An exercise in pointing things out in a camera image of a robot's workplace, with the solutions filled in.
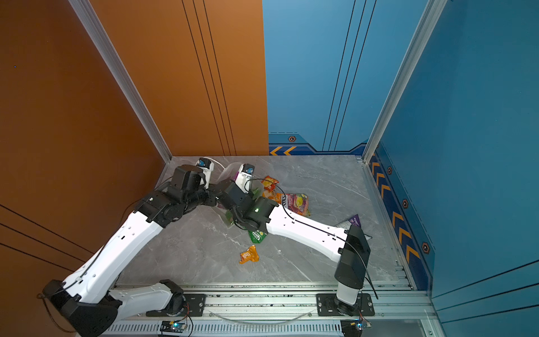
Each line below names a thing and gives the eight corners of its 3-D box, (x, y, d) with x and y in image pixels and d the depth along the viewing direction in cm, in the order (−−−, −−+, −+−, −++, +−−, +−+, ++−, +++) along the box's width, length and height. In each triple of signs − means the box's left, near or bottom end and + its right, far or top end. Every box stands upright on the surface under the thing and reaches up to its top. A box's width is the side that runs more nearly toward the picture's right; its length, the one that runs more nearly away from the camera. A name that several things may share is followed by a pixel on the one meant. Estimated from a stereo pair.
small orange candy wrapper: (240, 264, 85) (239, 262, 83) (241, 247, 89) (241, 245, 87) (259, 264, 85) (258, 262, 83) (259, 247, 89) (259, 245, 87)
